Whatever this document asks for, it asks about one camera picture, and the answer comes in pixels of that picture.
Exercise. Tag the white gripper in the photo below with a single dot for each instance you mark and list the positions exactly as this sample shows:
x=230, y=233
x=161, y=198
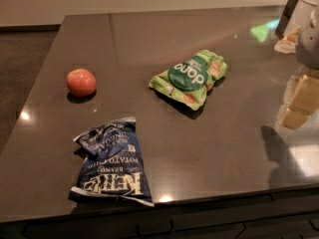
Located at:
x=309, y=45

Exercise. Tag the green rice chip bag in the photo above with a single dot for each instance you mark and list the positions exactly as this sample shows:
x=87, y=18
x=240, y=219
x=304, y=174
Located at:
x=189, y=82

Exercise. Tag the blue potato chip bag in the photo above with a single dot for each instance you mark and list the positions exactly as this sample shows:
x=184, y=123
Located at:
x=113, y=164

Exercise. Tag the red apple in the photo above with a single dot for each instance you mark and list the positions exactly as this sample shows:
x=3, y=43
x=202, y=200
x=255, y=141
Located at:
x=81, y=83

